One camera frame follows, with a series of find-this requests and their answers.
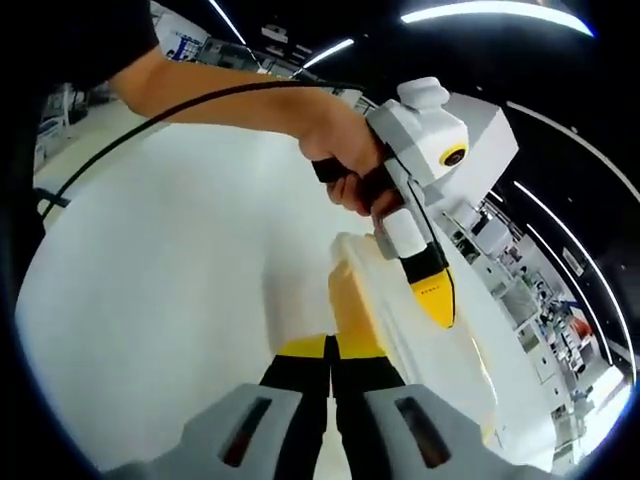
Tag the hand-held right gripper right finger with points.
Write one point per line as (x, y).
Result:
(450, 440)

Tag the yellow plastic latch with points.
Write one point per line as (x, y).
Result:
(357, 310)

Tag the row of white desks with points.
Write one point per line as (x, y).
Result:
(550, 310)

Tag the translucent storage box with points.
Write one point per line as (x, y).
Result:
(337, 255)

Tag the wide curved ceiling light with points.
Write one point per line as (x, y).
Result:
(490, 12)

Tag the person's black shirt sleeve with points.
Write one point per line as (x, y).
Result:
(100, 45)

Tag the person's left hand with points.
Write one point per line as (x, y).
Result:
(345, 140)

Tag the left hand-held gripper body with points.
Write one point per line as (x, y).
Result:
(420, 135)

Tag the white ceiling light strip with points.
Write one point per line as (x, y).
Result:
(227, 21)
(575, 227)
(327, 53)

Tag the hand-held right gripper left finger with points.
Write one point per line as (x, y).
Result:
(220, 440)

